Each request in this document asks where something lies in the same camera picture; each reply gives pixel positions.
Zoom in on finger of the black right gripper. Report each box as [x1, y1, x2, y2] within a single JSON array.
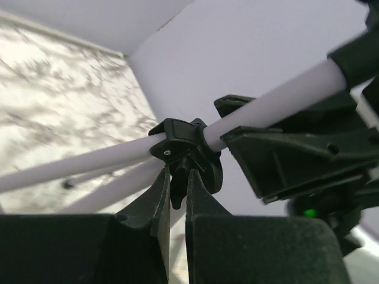
[[221, 127, 378, 204], [213, 88, 352, 130]]

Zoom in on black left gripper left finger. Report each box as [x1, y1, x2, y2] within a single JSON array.
[[1, 169, 170, 283]]

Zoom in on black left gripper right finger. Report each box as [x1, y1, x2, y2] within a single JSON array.
[[185, 170, 351, 284]]

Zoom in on lilac music stand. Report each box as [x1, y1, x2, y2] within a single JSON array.
[[1, 1, 378, 209]]

